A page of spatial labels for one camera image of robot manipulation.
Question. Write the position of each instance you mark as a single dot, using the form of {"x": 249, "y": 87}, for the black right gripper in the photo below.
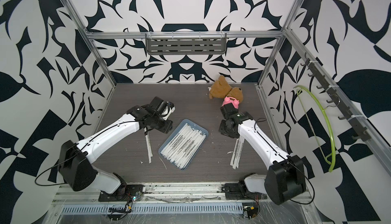
{"x": 221, "y": 129}

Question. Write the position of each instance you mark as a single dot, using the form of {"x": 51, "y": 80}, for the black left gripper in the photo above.
{"x": 167, "y": 128}

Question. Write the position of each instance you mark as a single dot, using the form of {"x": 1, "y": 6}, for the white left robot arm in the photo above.
{"x": 76, "y": 159}

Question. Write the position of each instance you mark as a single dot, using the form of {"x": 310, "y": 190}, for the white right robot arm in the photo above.
{"x": 285, "y": 178}

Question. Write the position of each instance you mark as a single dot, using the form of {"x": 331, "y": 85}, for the pink alarm clock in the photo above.
{"x": 231, "y": 100}

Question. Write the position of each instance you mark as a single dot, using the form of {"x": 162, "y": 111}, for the brown teddy bear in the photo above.
{"x": 222, "y": 89}

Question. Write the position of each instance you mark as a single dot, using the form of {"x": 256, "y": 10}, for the left pile wrapped straw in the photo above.
{"x": 148, "y": 143}

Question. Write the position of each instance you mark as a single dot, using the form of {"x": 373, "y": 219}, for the pile wrapped straw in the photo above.
{"x": 148, "y": 143}
{"x": 236, "y": 155}

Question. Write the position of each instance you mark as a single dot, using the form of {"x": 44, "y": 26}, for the right pile wrapped straw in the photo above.
{"x": 236, "y": 155}

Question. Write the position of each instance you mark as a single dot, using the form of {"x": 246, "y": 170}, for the green clothes hanger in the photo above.
{"x": 330, "y": 158}

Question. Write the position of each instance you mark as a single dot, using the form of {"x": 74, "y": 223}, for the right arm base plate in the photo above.
{"x": 238, "y": 191}

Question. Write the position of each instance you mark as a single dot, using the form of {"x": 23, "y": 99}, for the grey wall shelf rack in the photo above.
{"x": 186, "y": 43}

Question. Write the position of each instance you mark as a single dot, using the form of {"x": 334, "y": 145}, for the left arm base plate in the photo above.
{"x": 124, "y": 193}

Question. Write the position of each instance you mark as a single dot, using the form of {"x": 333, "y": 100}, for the white cable duct strip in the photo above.
{"x": 155, "y": 208}

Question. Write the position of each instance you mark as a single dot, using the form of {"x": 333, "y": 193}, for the black wall hook rail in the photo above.
{"x": 337, "y": 99}

